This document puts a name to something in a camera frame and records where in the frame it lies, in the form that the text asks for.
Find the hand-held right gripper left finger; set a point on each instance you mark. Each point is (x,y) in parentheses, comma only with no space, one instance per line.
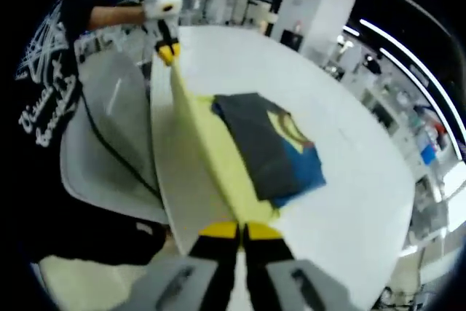
(189,282)

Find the black box at pillar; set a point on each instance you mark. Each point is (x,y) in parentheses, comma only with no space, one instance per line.
(291,39)

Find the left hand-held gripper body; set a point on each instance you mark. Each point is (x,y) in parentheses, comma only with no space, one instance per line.
(162,1)

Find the wide white pillar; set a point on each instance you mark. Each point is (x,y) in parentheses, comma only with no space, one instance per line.
(313,8)

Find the yellow garment with dark sleeves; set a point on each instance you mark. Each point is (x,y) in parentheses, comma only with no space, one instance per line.
(218,150)

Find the long white ceiling light strip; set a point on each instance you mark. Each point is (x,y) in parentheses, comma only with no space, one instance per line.
(415,78)
(418,67)

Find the person's black shorts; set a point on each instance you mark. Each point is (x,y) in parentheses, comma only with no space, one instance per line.
(91,238)

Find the blue bin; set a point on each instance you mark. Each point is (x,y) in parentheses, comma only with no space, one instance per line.
(428,153)

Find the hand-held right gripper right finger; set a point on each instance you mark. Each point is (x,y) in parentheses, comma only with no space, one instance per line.
(284,285)

